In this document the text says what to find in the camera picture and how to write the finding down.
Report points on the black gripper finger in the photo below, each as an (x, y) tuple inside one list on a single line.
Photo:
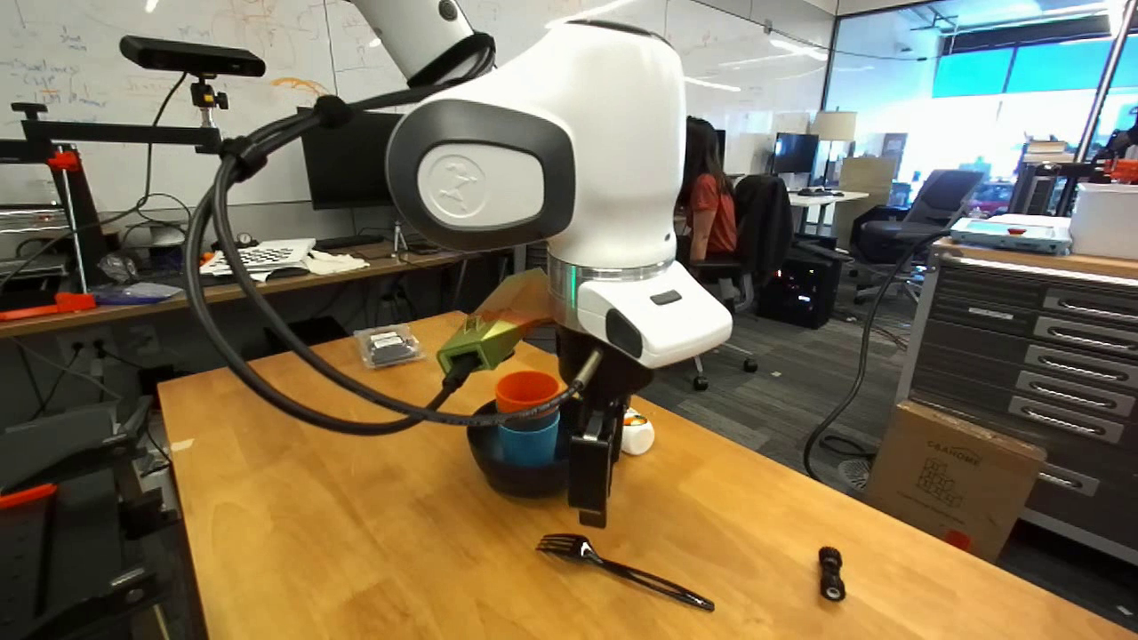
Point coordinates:
[(596, 432)]

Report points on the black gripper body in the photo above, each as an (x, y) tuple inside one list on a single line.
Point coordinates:
[(613, 377)]

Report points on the light blue plastic cup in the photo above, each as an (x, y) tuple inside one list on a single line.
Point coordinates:
[(527, 444)]

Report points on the orange plastic cup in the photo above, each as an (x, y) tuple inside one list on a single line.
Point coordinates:
[(523, 392)]

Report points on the black plastic spoon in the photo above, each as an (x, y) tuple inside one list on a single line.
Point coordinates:
[(579, 549)]

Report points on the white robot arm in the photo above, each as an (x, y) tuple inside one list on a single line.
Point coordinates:
[(575, 145)]

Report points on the black bowl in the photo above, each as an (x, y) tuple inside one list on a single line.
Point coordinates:
[(520, 483)]

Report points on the white bottle green cap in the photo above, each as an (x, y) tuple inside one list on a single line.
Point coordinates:
[(638, 435)]

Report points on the green yellow connector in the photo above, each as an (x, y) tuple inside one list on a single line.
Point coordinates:
[(479, 345)]

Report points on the person in red shirt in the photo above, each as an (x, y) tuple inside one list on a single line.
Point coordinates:
[(705, 198)]

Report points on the small black clip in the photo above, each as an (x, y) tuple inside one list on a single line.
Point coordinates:
[(830, 574)]

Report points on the black office chair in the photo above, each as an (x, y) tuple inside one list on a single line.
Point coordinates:
[(882, 235)]

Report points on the cardboard box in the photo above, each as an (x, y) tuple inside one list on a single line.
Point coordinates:
[(953, 478)]

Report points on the grey drawer cabinet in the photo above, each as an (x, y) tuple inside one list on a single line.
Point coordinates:
[(1042, 351)]

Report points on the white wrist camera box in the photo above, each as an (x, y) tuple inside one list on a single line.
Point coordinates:
[(651, 313)]

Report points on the black camera on stand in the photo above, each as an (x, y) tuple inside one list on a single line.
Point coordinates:
[(192, 57)]

